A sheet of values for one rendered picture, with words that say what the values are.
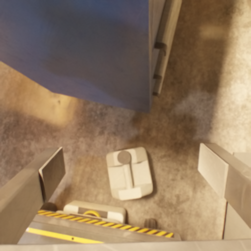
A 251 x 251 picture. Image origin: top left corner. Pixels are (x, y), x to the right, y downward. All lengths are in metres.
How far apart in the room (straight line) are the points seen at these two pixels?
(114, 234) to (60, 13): 0.57
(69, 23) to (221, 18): 0.98
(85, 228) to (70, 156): 0.44
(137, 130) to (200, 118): 0.32
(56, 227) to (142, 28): 0.61
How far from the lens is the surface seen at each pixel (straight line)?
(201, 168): 0.17
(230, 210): 0.88
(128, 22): 0.26
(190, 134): 0.91
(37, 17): 0.33
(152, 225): 0.81
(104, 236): 0.63
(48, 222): 0.69
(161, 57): 0.51
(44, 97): 1.10
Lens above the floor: 0.88
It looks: 78 degrees down
